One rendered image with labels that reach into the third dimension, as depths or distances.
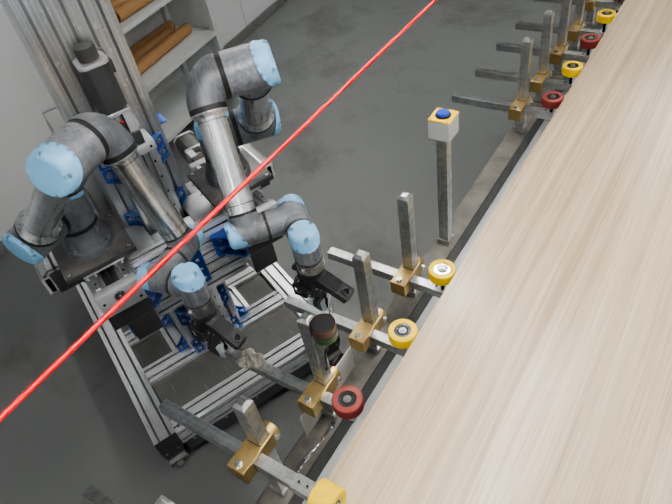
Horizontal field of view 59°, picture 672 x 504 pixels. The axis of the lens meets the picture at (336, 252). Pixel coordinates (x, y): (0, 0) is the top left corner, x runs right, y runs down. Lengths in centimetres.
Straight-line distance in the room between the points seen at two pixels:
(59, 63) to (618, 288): 166
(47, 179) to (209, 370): 134
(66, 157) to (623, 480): 137
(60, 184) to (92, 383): 174
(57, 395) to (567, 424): 231
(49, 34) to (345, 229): 193
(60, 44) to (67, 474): 174
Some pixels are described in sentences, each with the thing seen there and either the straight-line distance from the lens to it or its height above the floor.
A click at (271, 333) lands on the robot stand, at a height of 21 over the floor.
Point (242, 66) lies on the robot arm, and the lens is 152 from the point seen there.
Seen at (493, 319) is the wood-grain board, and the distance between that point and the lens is 166.
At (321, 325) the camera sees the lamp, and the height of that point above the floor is 113.
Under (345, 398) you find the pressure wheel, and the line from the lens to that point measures 153.
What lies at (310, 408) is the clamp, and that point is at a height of 87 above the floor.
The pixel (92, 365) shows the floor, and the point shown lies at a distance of 313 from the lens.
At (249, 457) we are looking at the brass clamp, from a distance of 143.
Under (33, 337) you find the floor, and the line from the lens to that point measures 344.
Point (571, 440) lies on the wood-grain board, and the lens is 150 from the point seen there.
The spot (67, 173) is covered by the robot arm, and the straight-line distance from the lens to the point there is 142.
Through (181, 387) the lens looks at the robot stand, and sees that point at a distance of 257.
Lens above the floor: 220
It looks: 44 degrees down
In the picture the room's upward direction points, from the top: 12 degrees counter-clockwise
